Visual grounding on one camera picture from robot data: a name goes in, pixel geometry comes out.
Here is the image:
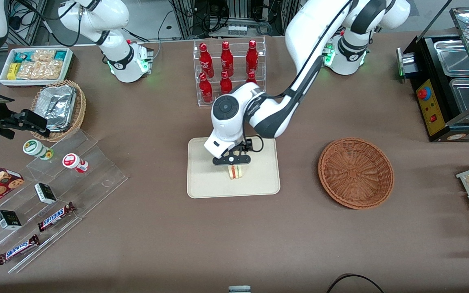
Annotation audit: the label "green lid yogurt cup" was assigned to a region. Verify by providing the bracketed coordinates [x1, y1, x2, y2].
[23, 139, 54, 160]

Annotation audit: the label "clear acrylic stepped stand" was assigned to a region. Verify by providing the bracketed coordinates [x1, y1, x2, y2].
[0, 129, 128, 274]

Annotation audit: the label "small black box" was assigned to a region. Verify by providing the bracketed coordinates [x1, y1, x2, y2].
[0, 210, 22, 231]
[34, 183, 57, 205]

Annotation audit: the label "red lid yogurt cup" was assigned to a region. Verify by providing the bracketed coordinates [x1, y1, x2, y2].
[62, 153, 89, 173]

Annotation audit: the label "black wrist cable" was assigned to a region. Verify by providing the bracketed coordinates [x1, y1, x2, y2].
[249, 135, 264, 154]

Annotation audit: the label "light wicker basket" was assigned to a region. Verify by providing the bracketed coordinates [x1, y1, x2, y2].
[30, 79, 87, 142]

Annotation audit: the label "stacked aluminium foil trays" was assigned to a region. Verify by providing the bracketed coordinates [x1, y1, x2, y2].
[36, 85, 77, 133]

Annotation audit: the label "Snickers chocolate bar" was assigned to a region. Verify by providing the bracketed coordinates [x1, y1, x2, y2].
[0, 234, 40, 266]
[37, 202, 76, 232]

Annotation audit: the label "clear rice cracker bag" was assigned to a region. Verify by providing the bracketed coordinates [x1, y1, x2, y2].
[17, 61, 42, 80]
[31, 50, 56, 63]
[39, 60, 64, 80]

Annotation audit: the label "black table cable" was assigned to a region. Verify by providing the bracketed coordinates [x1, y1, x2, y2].
[326, 274, 386, 293]

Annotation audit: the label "brown wicker basket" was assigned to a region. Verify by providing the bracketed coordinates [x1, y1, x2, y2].
[318, 138, 394, 210]

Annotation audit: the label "silver box with green light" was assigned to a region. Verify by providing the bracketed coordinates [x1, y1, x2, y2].
[397, 47, 421, 78]

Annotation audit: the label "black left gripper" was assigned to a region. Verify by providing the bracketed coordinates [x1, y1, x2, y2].
[228, 139, 254, 169]

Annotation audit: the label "white snack tray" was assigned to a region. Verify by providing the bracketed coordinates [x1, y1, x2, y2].
[0, 47, 74, 88]

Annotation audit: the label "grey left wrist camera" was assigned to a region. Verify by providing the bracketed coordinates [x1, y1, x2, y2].
[213, 152, 252, 166]

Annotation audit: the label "black food warmer cabinet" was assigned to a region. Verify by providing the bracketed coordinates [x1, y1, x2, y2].
[397, 6, 469, 143]

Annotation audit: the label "clear acrylic bottle rack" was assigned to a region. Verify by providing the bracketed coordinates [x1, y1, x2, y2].
[193, 37, 267, 107]

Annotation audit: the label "aluminium frame rack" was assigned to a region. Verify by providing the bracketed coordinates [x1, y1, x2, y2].
[169, 0, 300, 39]

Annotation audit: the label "beige plastic tray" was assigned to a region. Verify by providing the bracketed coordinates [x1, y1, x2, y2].
[187, 136, 281, 199]

